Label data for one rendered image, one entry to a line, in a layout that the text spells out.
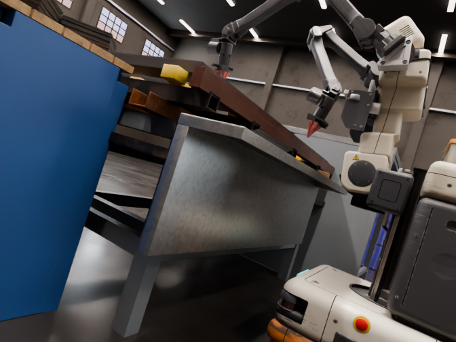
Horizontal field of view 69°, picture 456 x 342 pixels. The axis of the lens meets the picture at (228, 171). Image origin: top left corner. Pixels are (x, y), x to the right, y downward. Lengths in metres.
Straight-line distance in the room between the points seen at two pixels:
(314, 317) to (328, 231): 1.20
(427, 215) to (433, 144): 10.87
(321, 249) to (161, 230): 1.64
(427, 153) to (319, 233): 9.78
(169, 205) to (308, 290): 0.60
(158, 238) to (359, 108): 0.94
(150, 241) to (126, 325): 0.34
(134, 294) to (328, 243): 1.56
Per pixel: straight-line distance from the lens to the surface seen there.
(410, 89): 1.51
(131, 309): 1.12
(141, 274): 1.08
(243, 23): 1.70
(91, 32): 1.09
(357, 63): 1.85
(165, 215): 0.89
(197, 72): 0.96
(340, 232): 2.36
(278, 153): 0.97
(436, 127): 12.20
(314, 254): 2.41
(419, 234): 1.22
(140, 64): 1.17
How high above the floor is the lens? 0.56
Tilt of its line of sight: level
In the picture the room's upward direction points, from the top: 18 degrees clockwise
